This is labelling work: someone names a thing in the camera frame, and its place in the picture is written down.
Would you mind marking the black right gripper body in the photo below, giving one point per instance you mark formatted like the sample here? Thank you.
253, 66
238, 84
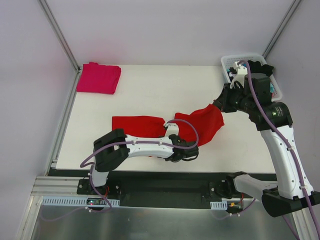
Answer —
226, 100

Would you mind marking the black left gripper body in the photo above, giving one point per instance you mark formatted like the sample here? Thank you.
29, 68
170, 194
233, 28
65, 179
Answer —
189, 151

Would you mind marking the red t shirt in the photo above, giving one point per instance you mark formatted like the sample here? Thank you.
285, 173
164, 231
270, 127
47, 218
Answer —
203, 123

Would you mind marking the white plastic laundry basket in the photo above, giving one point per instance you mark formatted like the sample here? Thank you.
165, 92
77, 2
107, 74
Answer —
228, 60

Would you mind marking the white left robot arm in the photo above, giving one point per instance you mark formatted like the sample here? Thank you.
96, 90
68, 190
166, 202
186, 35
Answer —
113, 148

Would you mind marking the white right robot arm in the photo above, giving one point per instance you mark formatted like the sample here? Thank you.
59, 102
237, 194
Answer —
293, 191

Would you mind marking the teal pink garment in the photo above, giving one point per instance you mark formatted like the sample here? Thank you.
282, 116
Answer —
232, 77

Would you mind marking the black t shirt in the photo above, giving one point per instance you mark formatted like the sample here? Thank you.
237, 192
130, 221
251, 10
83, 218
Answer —
257, 67

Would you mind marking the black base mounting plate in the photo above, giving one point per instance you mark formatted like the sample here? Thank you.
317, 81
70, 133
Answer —
182, 190

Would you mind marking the folded magenta t shirt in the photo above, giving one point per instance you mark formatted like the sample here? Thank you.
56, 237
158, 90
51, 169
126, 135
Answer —
99, 79

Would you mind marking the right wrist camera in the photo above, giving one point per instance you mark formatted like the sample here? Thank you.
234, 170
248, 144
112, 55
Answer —
238, 73

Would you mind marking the right white cable duct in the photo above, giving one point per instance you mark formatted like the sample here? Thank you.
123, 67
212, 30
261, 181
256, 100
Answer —
219, 205

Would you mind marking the white cable duct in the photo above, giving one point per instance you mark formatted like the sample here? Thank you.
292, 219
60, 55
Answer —
71, 201
219, 205

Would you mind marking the left white cable duct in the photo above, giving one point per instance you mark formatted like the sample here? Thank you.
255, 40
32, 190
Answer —
71, 201

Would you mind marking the right aluminium frame post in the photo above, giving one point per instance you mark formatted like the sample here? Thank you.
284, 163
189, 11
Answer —
288, 16

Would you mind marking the aluminium frame post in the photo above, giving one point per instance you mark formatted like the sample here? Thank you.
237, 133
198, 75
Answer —
288, 16
59, 34

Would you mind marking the left aluminium frame post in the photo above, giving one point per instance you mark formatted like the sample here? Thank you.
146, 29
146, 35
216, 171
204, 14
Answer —
59, 34

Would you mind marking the aluminium rail left side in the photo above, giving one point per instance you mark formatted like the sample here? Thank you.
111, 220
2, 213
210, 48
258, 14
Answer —
55, 185

